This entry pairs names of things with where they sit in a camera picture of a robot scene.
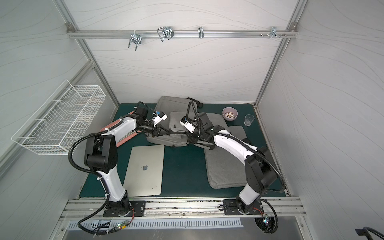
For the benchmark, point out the white wire basket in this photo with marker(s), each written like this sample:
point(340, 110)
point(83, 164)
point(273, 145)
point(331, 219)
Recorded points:
point(62, 119)

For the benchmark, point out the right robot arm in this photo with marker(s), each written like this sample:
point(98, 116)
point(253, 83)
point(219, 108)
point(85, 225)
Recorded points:
point(260, 171)

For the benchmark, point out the grey laptop sleeve bag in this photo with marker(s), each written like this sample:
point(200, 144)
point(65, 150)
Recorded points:
point(175, 126)

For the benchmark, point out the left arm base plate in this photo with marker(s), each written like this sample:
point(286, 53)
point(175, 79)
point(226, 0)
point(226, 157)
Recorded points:
point(137, 210)

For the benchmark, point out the aluminium crossbar rail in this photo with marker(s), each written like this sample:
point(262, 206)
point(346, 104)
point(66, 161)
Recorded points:
point(179, 34)

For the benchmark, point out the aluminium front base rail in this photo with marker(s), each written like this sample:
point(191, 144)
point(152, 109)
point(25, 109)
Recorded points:
point(157, 208)

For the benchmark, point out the pink bowl with contents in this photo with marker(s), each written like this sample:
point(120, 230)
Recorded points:
point(229, 114)

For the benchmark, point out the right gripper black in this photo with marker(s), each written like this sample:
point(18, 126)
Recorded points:
point(194, 137)

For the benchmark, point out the clear plastic cup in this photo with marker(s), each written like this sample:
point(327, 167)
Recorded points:
point(249, 119)

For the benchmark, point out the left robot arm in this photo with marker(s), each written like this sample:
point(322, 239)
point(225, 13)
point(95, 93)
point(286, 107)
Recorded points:
point(102, 153)

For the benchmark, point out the grey zippered laptop bag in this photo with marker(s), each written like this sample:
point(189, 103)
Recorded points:
point(167, 104)

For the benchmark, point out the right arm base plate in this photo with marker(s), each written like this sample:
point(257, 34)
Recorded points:
point(232, 207)

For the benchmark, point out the silver apple laptop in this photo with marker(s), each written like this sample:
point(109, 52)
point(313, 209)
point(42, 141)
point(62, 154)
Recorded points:
point(145, 171)

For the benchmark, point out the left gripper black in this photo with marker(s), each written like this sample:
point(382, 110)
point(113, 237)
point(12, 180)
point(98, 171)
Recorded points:
point(157, 130)

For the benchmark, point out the white slotted cable duct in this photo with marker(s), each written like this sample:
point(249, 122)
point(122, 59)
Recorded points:
point(152, 224)

